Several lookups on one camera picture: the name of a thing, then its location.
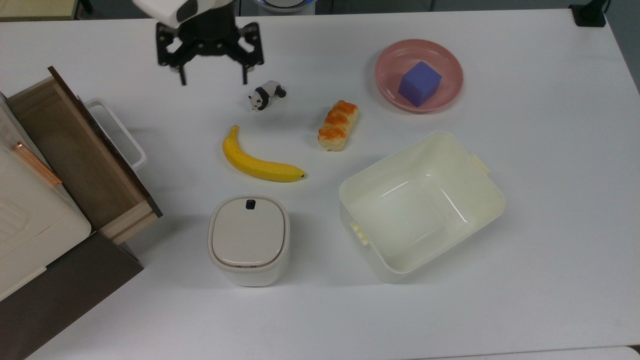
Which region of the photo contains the yellow toy banana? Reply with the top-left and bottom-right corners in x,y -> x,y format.
222,125 -> 307,183

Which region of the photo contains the toy bread orange topping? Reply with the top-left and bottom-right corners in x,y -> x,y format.
317,100 -> 360,152

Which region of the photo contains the open cream plastic bin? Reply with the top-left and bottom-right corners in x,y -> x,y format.
338,130 -> 506,285

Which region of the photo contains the brown drawer white handle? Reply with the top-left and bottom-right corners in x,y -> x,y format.
7,65 -> 164,246

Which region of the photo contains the tan wooden desk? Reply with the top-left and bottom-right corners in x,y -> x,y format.
0,0 -> 81,22

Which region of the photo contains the robot base with blue ring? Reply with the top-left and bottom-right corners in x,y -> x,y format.
253,0 -> 317,14

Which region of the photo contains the black stand base block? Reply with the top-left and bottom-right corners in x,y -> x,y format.
569,0 -> 609,28

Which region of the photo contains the purple cube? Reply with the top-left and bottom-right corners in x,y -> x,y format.
398,60 -> 444,108

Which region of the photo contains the panda figurine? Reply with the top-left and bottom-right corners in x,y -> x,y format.
248,80 -> 288,113

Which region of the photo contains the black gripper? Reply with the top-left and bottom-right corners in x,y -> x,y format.
155,4 -> 265,87

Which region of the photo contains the beige lidded trash can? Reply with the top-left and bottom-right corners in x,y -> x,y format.
207,194 -> 291,288

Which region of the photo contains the pink plate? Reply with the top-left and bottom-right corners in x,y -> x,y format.
374,39 -> 464,115

